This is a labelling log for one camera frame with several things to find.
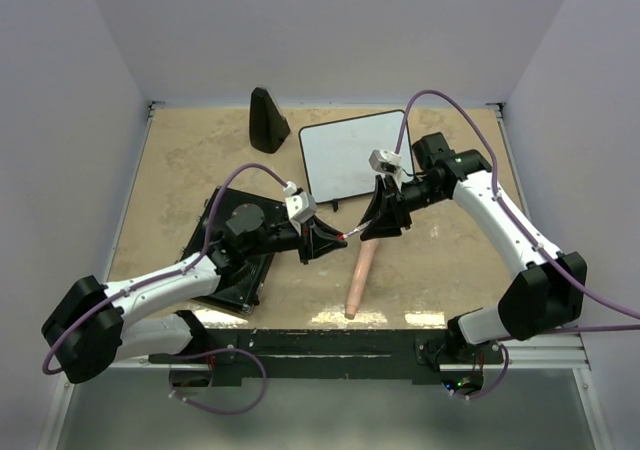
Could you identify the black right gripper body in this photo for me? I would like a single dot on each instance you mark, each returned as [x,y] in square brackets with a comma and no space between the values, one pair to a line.
[396,201]

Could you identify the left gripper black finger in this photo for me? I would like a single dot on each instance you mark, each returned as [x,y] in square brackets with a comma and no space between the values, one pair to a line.
[317,248]
[320,232]

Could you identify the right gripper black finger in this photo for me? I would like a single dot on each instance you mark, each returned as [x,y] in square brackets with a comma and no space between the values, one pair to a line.
[381,228]
[376,206]

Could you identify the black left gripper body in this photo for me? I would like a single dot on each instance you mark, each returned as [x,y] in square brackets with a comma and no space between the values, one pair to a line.
[286,237]

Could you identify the red capped whiteboard marker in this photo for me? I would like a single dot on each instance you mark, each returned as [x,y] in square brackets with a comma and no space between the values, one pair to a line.
[356,231]

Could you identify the white whiteboard black frame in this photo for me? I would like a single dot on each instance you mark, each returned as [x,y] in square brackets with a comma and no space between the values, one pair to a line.
[336,154]

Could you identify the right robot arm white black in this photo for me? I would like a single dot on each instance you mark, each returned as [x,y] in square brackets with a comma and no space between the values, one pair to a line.
[543,294]

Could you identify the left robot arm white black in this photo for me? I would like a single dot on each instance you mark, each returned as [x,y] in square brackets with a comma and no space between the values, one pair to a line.
[87,328]

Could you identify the black hard case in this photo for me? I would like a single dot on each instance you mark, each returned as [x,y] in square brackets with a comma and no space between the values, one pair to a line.
[242,278]

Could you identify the pink toy microphone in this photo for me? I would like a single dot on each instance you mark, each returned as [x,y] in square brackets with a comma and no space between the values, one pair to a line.
[359,278]

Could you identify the black cone-shaped object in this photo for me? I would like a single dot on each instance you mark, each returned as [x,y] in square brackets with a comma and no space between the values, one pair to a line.
[268,127]

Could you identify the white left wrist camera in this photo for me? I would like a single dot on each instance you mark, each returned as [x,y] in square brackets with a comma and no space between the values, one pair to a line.
[300,205]

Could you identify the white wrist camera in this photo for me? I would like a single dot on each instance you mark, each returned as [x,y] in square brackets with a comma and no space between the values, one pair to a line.
[300,205]
[385,162]

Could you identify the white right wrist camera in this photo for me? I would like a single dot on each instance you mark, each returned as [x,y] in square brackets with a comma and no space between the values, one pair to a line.
[385,162]

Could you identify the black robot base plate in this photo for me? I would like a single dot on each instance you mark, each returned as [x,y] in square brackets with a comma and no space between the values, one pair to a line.
[422,357]

